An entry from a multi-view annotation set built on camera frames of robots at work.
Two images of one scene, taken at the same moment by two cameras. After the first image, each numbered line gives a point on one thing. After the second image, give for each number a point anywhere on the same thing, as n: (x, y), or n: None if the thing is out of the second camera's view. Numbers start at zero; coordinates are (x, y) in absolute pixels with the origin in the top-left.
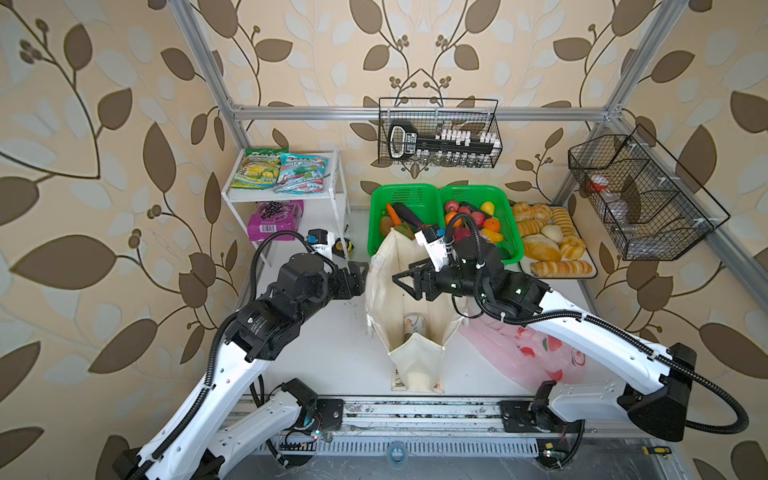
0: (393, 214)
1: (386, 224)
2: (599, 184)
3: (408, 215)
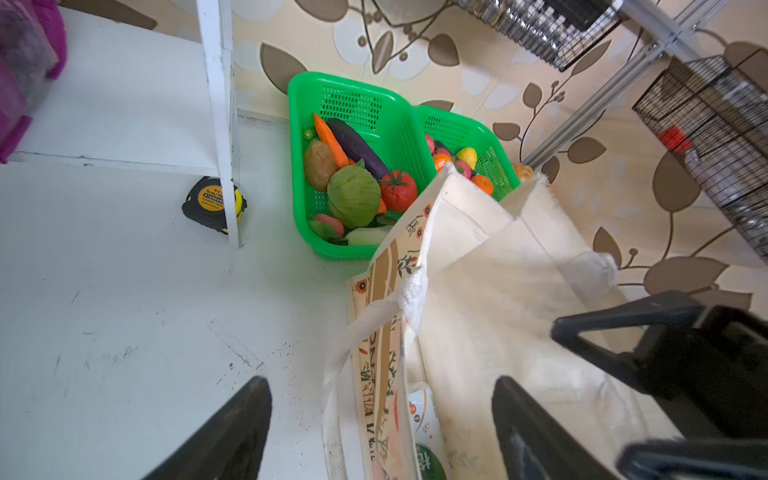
0: (327, 135)
1: (319, 164)
2: (675, 138)
3: (358, 149)
